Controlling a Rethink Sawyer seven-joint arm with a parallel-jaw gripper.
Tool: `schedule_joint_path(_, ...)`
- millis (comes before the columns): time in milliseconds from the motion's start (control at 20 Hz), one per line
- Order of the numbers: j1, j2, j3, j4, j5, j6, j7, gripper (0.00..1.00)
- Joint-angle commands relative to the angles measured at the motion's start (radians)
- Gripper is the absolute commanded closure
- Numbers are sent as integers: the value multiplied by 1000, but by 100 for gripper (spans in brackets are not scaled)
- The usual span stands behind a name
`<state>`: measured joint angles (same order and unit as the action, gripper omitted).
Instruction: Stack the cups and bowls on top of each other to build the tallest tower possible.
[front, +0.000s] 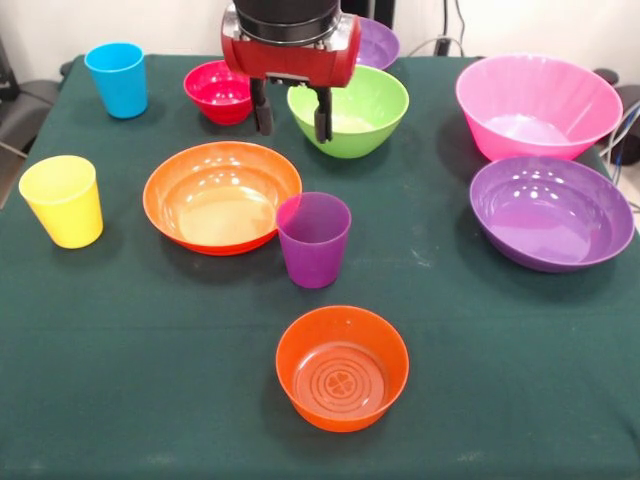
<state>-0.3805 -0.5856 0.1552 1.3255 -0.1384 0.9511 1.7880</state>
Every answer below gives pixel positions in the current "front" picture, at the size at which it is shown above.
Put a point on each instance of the black office chair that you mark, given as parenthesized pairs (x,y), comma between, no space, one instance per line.
(30,100)

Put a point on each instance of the dark green table cloth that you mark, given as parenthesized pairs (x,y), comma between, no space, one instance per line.
(150,375)

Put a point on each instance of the green bowl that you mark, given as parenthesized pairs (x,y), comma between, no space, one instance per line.
(365,115)

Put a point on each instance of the black rounded object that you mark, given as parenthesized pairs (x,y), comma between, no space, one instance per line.
(606,76)

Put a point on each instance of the blue plastic cup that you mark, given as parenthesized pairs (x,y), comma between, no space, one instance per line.
(120,85)

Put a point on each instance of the black power plug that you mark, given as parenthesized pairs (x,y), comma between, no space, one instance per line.
(442,46)

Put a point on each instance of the purple plastic cup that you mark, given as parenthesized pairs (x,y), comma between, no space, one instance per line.
(312,255)

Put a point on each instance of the red small bowl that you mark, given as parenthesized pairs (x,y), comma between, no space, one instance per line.
(215,105)

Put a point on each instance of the orange small bowl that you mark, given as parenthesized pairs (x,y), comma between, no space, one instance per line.
(300,360)

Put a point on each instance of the yellow plastic cup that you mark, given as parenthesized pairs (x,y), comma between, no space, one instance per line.
(65,215)

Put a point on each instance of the purple rounded deep bowl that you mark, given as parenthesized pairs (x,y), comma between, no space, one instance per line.
(380,45)

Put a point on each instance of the orange wide shallow bowl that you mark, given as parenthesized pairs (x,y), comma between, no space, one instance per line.
(220,200)

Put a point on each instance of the purple wide shallow bowl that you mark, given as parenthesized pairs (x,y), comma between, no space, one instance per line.
(550,215)

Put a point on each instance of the black small knob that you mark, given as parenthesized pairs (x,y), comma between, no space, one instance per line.
(65,68)

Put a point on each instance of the pink large bowl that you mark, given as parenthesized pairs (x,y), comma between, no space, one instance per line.
(535,110)

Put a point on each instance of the black bulky object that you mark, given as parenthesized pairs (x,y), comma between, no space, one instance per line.
(629,97)

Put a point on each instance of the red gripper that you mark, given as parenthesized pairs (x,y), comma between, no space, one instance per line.
(290,62)

